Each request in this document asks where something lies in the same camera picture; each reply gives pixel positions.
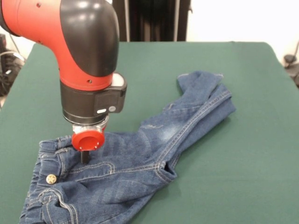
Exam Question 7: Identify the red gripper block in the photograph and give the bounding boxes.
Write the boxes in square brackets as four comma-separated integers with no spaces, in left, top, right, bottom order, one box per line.
[71,130,106,163]

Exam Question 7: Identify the blue denim jeans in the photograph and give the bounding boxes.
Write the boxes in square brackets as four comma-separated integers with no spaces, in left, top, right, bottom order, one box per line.
[20,70,237,224]

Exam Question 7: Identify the black wheeled chair base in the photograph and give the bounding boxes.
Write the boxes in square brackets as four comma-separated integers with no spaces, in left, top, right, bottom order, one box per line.
[0,34,26,97]
[283,54,299,88]

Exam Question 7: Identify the dark green table cloth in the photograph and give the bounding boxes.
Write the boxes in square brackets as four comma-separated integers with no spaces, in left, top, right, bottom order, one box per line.
[0,41,299,224]

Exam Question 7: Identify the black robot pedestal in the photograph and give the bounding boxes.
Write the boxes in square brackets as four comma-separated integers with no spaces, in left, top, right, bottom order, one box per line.
[112,0,189,42]

